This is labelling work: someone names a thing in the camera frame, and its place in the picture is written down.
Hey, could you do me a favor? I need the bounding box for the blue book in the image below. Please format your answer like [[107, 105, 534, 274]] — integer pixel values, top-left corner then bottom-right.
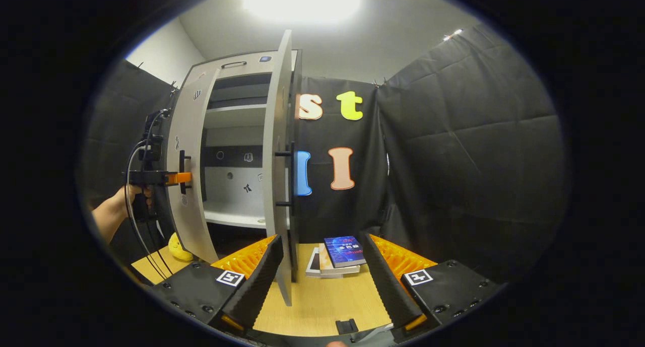
[[324, 236, 367, 268]]

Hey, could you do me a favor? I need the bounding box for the yellow plush toy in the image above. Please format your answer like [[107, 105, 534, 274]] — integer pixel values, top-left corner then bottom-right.
[[168, 232, 195, 262]]

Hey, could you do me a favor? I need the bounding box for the grey cabinet drawer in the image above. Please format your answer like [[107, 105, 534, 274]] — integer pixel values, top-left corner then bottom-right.
[[187, 51, 279, 83]]

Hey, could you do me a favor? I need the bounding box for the beige book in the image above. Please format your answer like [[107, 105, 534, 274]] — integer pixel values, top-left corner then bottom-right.
[[318, 243, 361, 275]]

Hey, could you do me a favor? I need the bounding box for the grey double-door shoe cabinet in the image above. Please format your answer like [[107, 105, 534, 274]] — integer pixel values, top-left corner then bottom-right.
[[166, 49, 303, 282]]

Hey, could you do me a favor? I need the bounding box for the large ceiling light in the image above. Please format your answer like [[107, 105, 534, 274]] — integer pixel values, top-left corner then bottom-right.
[[242, 0, 367, 24]]

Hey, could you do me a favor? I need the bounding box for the grey door with box sticker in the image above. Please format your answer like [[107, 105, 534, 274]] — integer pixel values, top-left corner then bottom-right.
[[263, 30, 303, 307]]

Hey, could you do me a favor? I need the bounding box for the grey door with checkered sticker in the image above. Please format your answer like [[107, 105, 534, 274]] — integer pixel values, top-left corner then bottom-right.
[[166, 67, 222, 264]]

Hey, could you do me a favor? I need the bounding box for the black backdrop cloth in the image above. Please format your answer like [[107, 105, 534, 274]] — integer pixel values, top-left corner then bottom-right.
[[81, 25, 567, 287]]

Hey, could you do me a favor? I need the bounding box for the black cable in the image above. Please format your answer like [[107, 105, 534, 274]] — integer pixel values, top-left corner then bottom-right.
[[123, 108, 174, 282]]

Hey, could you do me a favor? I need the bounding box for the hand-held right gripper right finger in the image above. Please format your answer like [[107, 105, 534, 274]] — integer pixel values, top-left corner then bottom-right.
[[361, 233, 504, 337]]

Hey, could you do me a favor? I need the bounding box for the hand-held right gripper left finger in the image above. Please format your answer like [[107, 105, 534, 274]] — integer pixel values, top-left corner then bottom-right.
[[149, 235, 284, 335]]

